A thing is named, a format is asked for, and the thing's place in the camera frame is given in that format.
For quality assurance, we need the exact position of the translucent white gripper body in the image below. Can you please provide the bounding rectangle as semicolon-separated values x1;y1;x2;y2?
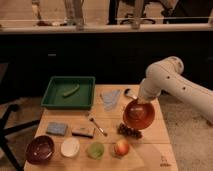
138;88;160;104

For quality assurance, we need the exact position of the orange bowl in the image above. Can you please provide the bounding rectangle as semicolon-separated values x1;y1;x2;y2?
123;100;155;130

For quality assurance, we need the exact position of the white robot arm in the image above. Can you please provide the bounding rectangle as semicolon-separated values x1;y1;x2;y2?
138;56;213;124

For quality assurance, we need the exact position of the dark grape bunch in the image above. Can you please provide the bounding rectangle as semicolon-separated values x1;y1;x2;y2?
117;123;142;139

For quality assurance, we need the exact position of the red yellow apple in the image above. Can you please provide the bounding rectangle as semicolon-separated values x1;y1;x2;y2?
114;140;130;156

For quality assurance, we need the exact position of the green small cup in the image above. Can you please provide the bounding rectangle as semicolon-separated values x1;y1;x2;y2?
87;142;105;159

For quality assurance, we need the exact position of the green pickle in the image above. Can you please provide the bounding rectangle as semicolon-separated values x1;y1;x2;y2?
62;84;80;98

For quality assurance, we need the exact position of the green plastic tray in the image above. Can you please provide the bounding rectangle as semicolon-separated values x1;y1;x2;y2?
41;76;95;110

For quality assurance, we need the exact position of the white small bowl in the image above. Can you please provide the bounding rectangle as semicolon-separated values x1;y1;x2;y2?
61;137;80;158

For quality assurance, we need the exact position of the blue sponge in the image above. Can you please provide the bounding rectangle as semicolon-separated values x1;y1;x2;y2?
46;122;67;136

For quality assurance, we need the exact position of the dark maroon bowl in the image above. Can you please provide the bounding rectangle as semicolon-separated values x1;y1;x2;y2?
25;135;55;165

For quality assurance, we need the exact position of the black office chair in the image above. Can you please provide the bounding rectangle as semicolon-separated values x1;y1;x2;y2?
0;62;42;171

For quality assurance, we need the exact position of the metal spoon black handle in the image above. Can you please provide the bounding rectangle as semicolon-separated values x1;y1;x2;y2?
124;88;137;99

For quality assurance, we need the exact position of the small brush wooden handle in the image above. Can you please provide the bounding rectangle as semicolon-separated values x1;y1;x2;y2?
89;117;108;136

